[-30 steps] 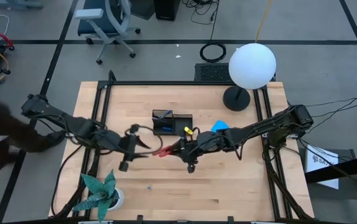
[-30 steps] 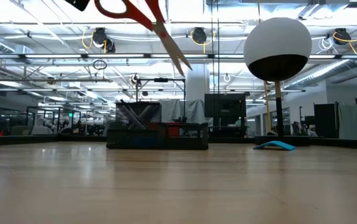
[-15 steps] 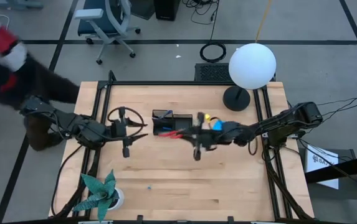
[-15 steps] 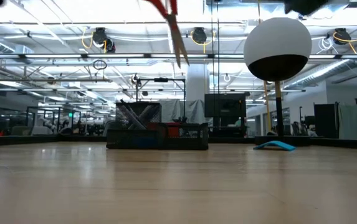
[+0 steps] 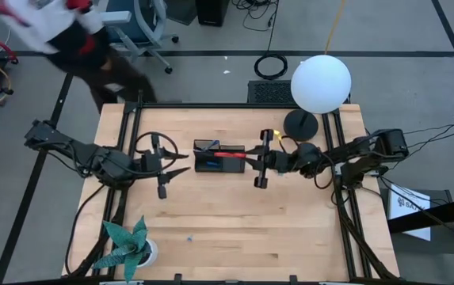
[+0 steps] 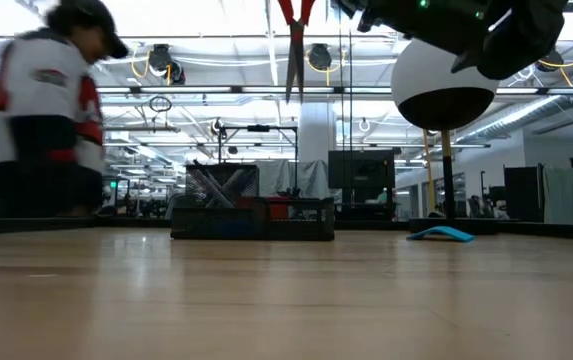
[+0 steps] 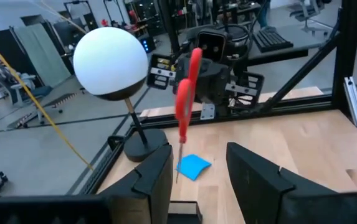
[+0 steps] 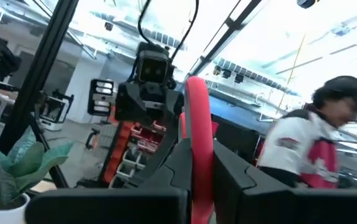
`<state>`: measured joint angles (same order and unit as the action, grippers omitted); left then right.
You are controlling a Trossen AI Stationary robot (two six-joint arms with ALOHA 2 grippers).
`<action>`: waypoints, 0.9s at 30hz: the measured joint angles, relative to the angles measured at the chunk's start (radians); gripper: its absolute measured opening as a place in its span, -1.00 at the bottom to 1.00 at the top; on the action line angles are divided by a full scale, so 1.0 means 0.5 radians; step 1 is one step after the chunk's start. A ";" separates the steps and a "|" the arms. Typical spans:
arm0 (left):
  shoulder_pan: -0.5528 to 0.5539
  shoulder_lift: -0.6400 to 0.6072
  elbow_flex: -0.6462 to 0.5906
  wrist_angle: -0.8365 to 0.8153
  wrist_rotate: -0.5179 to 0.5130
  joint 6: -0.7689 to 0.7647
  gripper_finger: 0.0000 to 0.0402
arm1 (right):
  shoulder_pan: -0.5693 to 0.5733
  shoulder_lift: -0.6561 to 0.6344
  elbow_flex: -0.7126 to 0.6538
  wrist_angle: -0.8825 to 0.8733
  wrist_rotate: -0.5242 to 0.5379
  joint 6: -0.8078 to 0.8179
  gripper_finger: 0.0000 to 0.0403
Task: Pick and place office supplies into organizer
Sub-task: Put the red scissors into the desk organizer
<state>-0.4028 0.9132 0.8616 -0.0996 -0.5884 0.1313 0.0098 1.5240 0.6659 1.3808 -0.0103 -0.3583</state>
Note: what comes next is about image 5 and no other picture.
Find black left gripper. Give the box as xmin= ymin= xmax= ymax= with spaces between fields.
xmin=139 ymin=133 xmax=193 ymax=200

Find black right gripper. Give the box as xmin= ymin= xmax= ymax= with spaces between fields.
xmin=244 ymin=128 xmax=292 ymax=190

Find red handled scissors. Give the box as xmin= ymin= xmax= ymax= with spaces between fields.
xmin=210 ymin=150 xmax=248 ymax=160

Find lavender marbled click pen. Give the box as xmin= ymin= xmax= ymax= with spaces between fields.
xmin=200 ymin=139 xmax=220 ymax=153

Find black mesh desk organizer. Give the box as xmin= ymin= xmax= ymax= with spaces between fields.
xmin=193 ymin=138 xmax=247 ymax=174

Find blue grey office chair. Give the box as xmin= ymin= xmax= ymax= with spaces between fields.
xmin=98 ymin=0 xmax=181 ymax=76

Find black floor vent grille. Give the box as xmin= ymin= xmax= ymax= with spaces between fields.
xmin=246 ymin=80 xmax=297 ymax=105

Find green succulent in white pot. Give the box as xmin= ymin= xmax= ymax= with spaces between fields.
xmin=91 ymin=215 xmax=159 ymax=283

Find white globe table lamp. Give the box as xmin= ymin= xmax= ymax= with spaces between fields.
xmin=283 ymin=54 xmax=353 ymax=143

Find black computer tower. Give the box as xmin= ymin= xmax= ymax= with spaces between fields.
xmin=195 ymin=0 xmax=230 ymax=28

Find person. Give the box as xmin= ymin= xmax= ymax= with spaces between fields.
xmin=0 ymin=0 xmax=158 ymax=115

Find white printed paper sheet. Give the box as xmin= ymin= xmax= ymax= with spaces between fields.
xmin=386 ymin=183 xmax=433 ymax=242

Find black aluminium table frame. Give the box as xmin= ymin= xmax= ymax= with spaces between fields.
xmin=62 ymin=89 xmax=401 ymax=285

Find coiled black floor cable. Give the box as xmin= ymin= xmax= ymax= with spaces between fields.
xmin=253 ymin=52 xmax=289 ymax=82

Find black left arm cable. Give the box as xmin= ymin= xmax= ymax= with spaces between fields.
xmin=64 ymin=183 xmax=107 ymax=276

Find tangled black floor cables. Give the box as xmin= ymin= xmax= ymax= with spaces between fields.
xmin=231 ymin=0 xmax=280 ymax=32

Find yellow hanging cable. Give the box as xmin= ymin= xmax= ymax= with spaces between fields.
xmin=324 ymin=0 xmax=347 ymax=56

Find black right arm power cables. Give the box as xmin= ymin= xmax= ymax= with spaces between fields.
xmin=383 ymin=121 xmax=454 ymax=150

